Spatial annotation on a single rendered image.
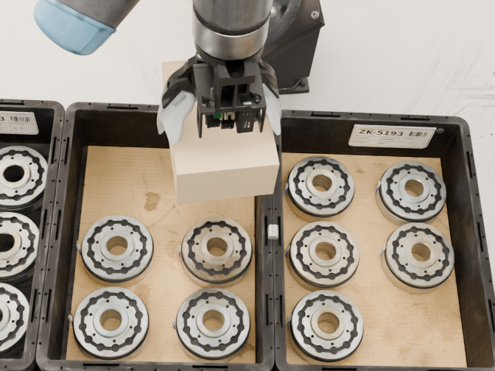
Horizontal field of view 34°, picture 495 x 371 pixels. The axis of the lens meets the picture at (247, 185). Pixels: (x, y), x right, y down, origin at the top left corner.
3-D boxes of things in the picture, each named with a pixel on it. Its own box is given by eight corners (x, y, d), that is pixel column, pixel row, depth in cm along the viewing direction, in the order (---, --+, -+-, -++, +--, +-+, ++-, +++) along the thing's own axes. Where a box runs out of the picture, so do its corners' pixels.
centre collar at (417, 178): (397, 174, 126) (398, 171, 125) (429, 177, 126) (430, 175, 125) (397, 202, 124) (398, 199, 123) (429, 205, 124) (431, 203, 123)
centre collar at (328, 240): (308, 235, 120) (309, 233, 119) (341, 238, 120) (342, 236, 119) (307, 266, 118) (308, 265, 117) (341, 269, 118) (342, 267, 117)
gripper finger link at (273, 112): (282, 154, 99) (244, 125, 91) (273, 112, 101) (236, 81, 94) (305, 145, 97) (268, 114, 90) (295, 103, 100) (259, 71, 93)
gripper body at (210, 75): (195, 141, 89) (198, 78, 79) (186, 77, 93) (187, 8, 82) (264, 135, 90) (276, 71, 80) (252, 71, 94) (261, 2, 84)
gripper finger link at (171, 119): (143, 160, 95) (188, 122, 89) (138, 118, 97) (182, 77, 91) (166, 165, 97) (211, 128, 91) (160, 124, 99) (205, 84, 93)
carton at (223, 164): (163, 96, 107) (161, 61, 101) (253, 87, 109) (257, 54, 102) (177, 204, 100) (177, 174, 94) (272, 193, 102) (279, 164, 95)
